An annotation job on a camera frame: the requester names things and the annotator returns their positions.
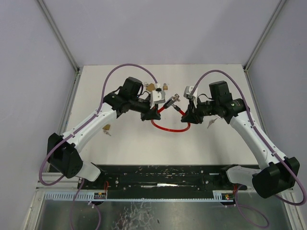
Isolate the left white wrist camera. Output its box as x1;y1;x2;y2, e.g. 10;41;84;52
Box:
150;88;165;108

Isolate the grey slotted cable duct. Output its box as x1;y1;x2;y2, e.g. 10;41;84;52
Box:
44;191;106;201

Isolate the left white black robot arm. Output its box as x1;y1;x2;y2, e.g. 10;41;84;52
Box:
47;77;165;182

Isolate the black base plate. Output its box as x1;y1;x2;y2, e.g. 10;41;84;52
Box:
78;165;237;206

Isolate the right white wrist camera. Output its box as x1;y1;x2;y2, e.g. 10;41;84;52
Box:
183;86;198;102

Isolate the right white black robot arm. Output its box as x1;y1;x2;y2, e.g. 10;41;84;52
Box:
181;81;300;198

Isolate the left aluminium frame post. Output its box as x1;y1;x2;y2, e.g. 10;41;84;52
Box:
36;0;80;72

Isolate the large brass long-shackle padlock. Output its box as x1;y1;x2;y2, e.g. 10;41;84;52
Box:
146;83;156;92

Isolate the right aluminium frame post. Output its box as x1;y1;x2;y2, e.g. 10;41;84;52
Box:
243;0;288;72

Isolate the open brass padlock with key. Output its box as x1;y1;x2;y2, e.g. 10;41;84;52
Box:
102;124;111;136

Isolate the silver key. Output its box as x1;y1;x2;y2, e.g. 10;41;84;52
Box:
172;93;180;102

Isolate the aluminium frame post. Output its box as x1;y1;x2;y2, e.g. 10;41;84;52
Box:
243;0;288;72
36;0;80;72

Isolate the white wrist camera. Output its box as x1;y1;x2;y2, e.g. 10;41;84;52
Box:
183;86;198;102
150;88;165;108

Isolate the red cable lock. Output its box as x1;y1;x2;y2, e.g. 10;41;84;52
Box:
151;96;191;133

